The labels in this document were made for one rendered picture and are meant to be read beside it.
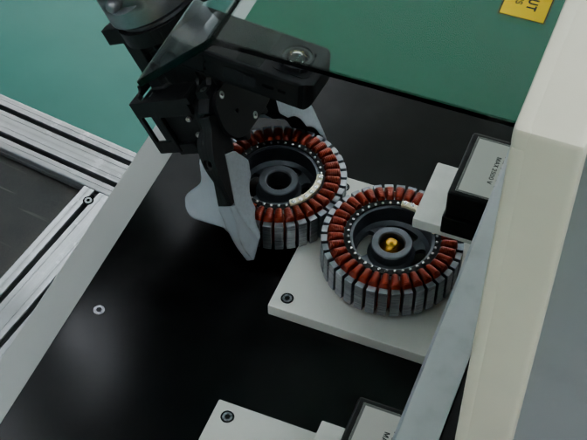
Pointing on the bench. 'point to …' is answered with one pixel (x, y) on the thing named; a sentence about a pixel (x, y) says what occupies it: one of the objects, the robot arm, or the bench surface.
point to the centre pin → (391, 245)
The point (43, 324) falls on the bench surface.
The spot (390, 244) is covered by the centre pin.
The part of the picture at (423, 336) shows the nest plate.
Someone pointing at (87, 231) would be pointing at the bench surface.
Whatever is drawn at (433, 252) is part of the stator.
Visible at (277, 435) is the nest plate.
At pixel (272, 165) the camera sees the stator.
